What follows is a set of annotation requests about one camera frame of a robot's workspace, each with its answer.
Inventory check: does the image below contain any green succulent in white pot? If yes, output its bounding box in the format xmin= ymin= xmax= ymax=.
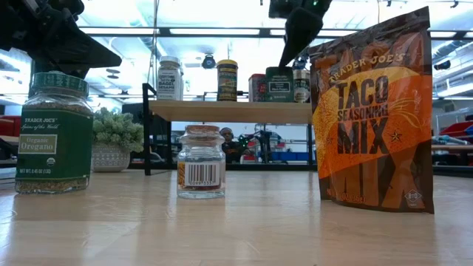
xmin=91 ymin=106 xmax=145 ymax=174

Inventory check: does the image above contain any white-lid bagel seasoning jar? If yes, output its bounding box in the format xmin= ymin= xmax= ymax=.
xmin=157 ymin=55 xmax=183 ymax=101

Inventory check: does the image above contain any dark green spice tin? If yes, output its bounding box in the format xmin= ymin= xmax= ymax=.
xmin=265 ymin=66 xmax=295 ymax=103

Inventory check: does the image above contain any red-lid square spice jar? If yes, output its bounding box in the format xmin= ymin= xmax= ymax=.
xmin=248 ymin=73 xmax=268 ymax=103

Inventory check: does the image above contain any person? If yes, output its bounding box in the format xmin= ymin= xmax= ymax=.
xmin=217 ymin=126 xmax=256 ymax=164

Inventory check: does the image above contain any small cork-top glass jar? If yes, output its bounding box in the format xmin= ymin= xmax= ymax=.
xmin=176 ymin=124 xmax=227 ymax=200

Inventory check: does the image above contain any wooden shelf with black legs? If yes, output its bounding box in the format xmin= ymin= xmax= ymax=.
xmin=142 ymin=83 xmax=319 ymax=177

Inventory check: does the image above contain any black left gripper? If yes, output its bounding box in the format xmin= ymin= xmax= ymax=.
xmin=0 ymin=0 xmax=123 ymax=79

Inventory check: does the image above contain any green-lid oregano jar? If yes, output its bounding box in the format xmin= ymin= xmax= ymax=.
xmin=14 ymin=70 xmax=95 ymax=195

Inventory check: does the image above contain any black round hanging fixture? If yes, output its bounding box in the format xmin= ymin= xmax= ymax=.
xmin=201 ymin=54 xmax=217 ymax=70

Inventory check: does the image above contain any yellow-lid spice jar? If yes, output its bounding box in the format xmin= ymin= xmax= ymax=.
xmin=216 ymin=59 xmax=239 ymax=102

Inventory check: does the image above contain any red and blue bin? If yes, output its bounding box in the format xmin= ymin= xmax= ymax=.
xmin=438 ymin=120 xmax=473 ymax=138

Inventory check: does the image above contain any red storage bin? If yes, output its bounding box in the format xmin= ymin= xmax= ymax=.
xmin=0 ymin=115 xmax=22 ymax=137

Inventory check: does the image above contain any tan-lid glass jar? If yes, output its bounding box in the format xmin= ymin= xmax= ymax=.
xmin=293 ymin=67 xmax=312 ymax=103

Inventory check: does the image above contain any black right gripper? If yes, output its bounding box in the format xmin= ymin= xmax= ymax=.
xmin=268 ymin=0 xmax=333 ymax=68

